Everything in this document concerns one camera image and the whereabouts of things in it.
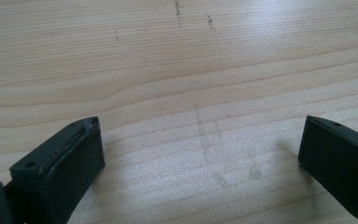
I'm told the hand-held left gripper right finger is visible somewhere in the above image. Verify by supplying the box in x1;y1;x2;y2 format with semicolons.
297;115;358;224

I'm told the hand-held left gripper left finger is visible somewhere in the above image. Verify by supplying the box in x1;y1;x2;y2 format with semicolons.
9;116;106;224

